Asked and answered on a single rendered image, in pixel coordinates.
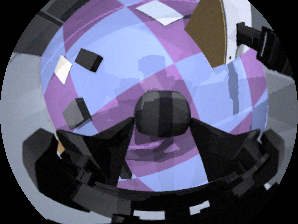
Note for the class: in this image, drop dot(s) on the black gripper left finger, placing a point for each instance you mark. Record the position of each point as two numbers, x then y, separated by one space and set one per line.
107 149

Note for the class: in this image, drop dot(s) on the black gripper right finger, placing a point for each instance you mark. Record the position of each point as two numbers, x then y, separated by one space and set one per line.
218 148

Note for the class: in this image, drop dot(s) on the white flat plate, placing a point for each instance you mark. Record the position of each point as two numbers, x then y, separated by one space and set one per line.
63 68

